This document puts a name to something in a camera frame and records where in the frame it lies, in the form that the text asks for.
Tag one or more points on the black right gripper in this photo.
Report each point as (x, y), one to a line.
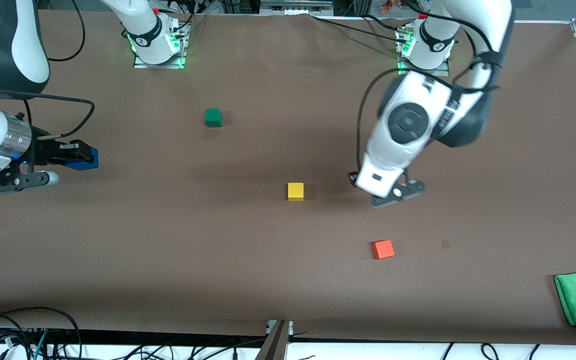
(44, 152)

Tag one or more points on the blue cube block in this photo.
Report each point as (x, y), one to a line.
(95, 164)

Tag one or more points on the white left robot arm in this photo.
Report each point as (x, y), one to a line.
(408, 120)

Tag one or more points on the orange cube block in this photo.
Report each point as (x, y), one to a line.
(383, 249)

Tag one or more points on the yellow cube block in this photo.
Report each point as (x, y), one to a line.
(295, 191)

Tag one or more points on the green cube block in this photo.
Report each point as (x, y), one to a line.
(213, 117)

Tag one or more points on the orange background object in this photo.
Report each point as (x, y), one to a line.
(387, 5)

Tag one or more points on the grey metal background box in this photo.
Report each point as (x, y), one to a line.
(295, 6)

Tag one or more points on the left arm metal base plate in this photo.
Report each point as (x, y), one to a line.
(445, 71)

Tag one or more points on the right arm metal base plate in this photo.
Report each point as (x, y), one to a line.
(180, 60)

